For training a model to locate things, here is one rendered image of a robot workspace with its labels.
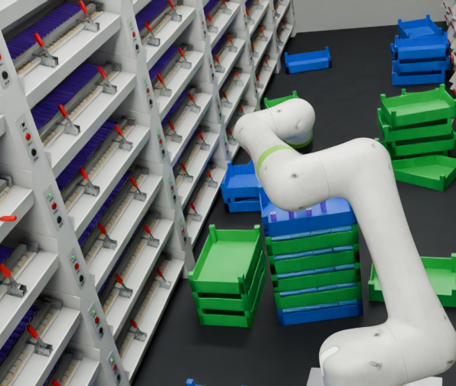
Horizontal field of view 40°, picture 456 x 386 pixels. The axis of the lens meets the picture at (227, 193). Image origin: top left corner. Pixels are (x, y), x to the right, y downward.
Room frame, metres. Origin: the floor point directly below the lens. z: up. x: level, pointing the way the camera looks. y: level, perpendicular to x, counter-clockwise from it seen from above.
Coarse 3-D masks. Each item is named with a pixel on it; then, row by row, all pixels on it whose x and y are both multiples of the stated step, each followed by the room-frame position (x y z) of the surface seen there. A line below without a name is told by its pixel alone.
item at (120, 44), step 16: (128, 0) 2.07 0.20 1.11; (128, 16) 2.04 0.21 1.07; (128, 32) 2.01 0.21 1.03; (112, 48) 2.02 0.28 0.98; (128, 48) 2.00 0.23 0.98; (144, 64) 2.07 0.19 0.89; (128, 96) 2.01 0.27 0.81; (144, 96) 2.01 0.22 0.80; (144, 112) 2.00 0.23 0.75; (160, 128) 2.07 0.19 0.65; (160, 160) 2.01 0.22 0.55; (160, 192) 2.00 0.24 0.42; (176, 192) 2.07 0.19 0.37; (176, 208) 2.04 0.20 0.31; (176, 224) 2.01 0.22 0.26; (176, 240) 2.00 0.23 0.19; (192, 256) 2.08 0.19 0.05
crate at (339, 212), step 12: (264, 192) 1.81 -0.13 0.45; (264, 204) 1.81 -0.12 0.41; (336, 204) 1.73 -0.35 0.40; (348, 204) 1.71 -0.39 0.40; (264, 216) 1.63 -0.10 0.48; (276, 216) 1.73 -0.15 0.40; (288, 216) 1.71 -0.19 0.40; (300, 216) 1.70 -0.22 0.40; (312, 216) 1.62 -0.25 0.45; (324, 216) 1.61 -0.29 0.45; (336, 216) 1.61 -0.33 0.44; (348, 216) 1.61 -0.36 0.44; (264, 228) 1.63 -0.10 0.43; (276, 228) 1.63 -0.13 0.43; (288, 228) 1.62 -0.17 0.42; (300, 228) 1.62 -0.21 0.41; (312, 228) 1.62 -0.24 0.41; (324, 228) 1.61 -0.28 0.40
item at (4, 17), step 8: (0, 0) 1.51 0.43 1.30; (8, 0) 1.51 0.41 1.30; (16, 0) 1.51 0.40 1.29; (24, 0) 1.55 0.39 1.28; (32, 0) 1.58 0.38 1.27; (40, 0) 1.62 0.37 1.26; (0, 8) 1.46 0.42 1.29; (8, 8) 1.48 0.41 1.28; (16, 8) 1.51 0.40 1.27; (24, 8) 1.54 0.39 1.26; (32, 8) 1.58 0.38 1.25; (0, 16) 1.45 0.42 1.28; (8, 16) 1.48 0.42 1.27; (16, 16) 1.51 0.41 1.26; (0, 24) 1.44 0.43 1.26; (8, 24) 1.48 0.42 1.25
